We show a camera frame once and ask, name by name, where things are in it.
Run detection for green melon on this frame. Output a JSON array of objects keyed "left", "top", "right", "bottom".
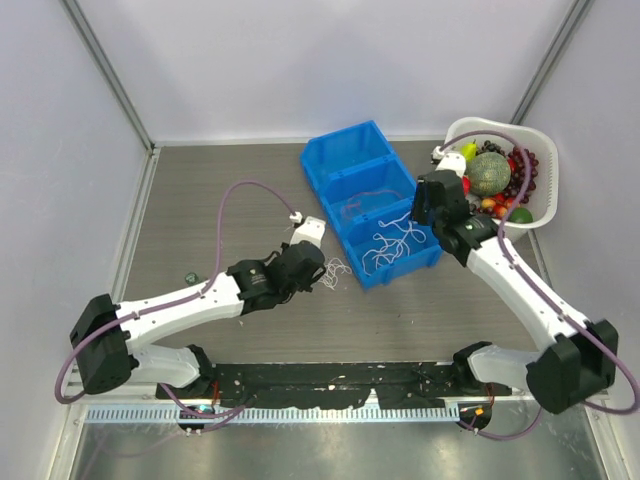
[{"left": 466, "top": 152, "right": 511, "bottom": 197}]

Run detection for dark red grape bunch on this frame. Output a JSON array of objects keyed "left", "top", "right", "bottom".
[{"left": 503, "top": 148, "right": 539, "bottom": 203}]

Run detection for red yellow cherries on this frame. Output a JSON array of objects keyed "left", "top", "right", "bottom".
[{"left": 477, "top": 195, "right": 520, "bottom": 219}]

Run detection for perforated cable duct strip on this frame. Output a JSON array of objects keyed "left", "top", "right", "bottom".
[{"left": 84, "top": 404, "right": 460, "bottom": 425}]

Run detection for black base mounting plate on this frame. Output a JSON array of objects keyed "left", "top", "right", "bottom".
[{"left": 155, "top": 361, "right": 512, "bottom": 410}]

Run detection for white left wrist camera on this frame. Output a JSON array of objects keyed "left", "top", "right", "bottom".
[{"left": 289, "top": 211, "right": 326, "bottom": 248}]

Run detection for red apple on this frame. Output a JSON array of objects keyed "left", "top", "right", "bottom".
[{"left": 462, "top": 176, "right": 471, "bottom": 196}]

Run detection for green yellow pear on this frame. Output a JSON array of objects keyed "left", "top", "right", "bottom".
[{"left": 459, "top": 142, "right": 477, "bottom": 163}]

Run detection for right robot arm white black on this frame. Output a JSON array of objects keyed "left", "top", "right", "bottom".
[{"left": 410, "top": 170, "right": 618, "bottom": 414}]

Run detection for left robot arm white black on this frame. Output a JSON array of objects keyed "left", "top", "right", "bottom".
[{"left": 70, "top": 241, "right": 325, "bottom": 399}]

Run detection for clear glass bottle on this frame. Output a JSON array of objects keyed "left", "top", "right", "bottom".
[{"left": 184, "top": 272, "right": 200, "bottom": 286}]

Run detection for blue three-compartment bin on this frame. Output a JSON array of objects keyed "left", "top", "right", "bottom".
[{"left": 300, "top": 121, "right": 443, "bottom": 290}]

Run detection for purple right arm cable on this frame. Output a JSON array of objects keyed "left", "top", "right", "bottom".
[{"left": 439, "top": 130, "right": 640, "bottom": 414}]

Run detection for white fruit basket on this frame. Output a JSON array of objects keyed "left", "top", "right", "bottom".
[{"left": 445, "top": 117, "right": 559, "bottom": 243}]

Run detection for green lime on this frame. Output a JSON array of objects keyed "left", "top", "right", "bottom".
[{"left": 508, "top": 207, "right": 534, "bottom": 224}]

